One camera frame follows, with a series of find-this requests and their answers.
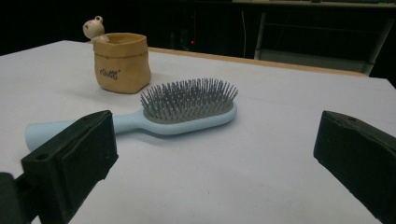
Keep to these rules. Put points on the light blue hairbrush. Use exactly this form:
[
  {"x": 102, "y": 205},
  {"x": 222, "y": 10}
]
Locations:
[{"x": 193, "y": 121}]

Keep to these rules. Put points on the grey metal rack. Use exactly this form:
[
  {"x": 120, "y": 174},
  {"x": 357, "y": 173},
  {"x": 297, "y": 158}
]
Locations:
[{"x": 314, "y": 59}]

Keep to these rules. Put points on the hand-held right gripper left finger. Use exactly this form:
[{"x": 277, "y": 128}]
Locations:
[{"x": 77, "y": 149}]

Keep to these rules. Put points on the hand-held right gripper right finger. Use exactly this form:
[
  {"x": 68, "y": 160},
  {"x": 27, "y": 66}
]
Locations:
[{"x": 358, "y": 149}]

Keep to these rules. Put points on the tan bag-shaped pot with bear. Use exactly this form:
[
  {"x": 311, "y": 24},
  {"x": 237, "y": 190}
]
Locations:
[{"x": 123, "y": 67}]

